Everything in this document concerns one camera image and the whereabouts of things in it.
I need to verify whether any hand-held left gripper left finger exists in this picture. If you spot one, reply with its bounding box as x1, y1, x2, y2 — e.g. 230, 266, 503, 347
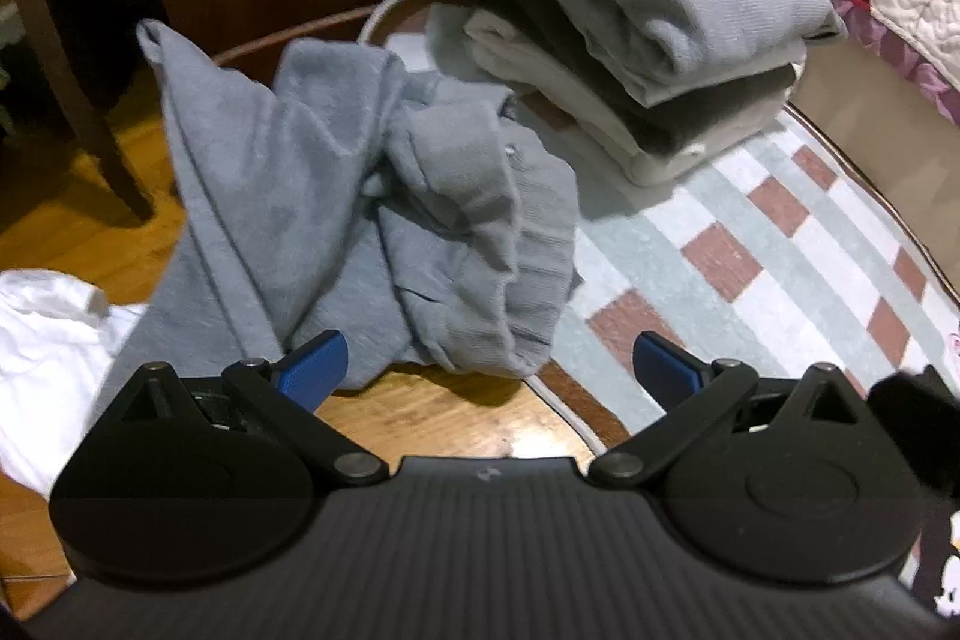
112, 330, 389, 486

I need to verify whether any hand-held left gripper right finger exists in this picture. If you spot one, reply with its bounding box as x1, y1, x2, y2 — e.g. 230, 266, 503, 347
587, 330, 875, 487

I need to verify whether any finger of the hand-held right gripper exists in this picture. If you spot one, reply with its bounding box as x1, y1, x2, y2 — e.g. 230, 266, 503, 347
866, 364, 960, 492

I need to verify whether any grey-blue sweater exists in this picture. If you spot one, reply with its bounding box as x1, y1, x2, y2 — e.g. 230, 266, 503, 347
94, 19, 584, 431

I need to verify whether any cartoon print cloth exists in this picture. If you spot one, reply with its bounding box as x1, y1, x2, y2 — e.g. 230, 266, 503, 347
911, 509, 960, 618

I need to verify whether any striped checkered rug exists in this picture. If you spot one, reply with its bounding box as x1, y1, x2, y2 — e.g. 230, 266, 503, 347
360, 0, 960, 461

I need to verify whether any folded dark grey garment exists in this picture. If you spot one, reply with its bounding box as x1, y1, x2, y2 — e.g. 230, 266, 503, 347
472, 0, 800, 155

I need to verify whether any white crumpled cloth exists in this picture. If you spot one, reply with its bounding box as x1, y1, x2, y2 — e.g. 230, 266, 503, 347
0, 268, 151, 498

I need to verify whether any folded white garment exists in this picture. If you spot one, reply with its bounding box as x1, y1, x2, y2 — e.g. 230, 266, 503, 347
427, 2, 807, 187

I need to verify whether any dark wooden furniture leg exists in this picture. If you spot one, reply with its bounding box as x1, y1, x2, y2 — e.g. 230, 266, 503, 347
0, 0, 155, 221

